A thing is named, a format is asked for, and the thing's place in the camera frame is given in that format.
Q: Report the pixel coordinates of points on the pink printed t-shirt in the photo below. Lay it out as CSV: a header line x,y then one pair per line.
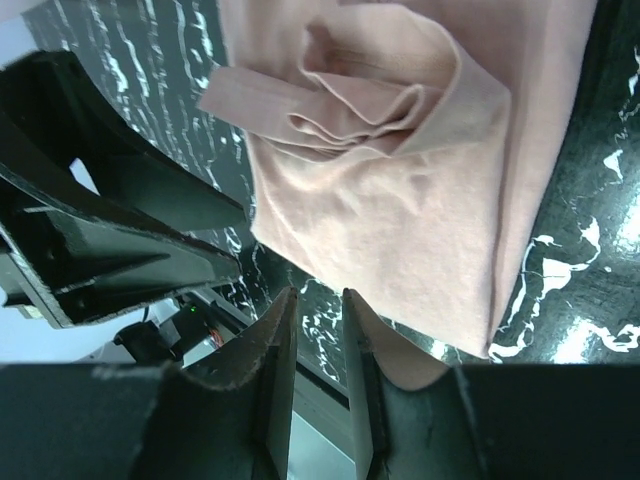
x,y
402,148

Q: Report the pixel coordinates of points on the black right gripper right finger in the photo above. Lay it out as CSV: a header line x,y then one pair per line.
x,y
416,418

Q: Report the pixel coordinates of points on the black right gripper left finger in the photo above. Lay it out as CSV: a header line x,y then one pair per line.
x,y
227,416

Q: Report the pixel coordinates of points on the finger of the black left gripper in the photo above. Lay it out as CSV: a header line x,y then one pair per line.
x,y
80,259
50,97

